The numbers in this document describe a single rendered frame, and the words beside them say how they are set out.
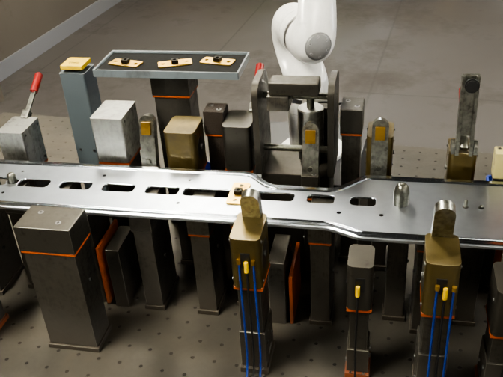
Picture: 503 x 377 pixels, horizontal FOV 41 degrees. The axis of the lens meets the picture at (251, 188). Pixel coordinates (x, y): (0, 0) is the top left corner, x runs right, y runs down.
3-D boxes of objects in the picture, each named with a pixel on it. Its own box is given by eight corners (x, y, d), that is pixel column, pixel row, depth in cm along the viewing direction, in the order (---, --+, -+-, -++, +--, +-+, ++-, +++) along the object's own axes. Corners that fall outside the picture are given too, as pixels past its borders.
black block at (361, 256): (342, 389, 135) (344, 276, 120) (346, 354, 144) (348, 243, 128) (368, 392, 134) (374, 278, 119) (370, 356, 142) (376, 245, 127)
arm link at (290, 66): (294, 108, 180) (287, 23, 167) (272, 81, 195) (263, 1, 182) (335, 98, 183) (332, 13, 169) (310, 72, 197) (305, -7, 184)
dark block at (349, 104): (337, 259, 170) (340, 109, 148) (340, 243, 176) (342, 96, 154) (358, 261, 169) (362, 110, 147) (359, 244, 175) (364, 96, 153)
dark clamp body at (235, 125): (232, 259, 174) (219, 126, 153) (241, 233, 183) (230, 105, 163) (260, 261, 172) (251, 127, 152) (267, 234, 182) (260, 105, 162)
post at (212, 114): (216, 248, 177) (202, 111, 156) (221, 237, 181) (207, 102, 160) (235, 250, 176) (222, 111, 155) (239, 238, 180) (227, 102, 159)
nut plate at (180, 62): (158, 68, 164) (157, 63, 164) (157, 63, 168) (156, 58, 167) (192, 64, 165) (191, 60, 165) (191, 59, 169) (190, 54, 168)
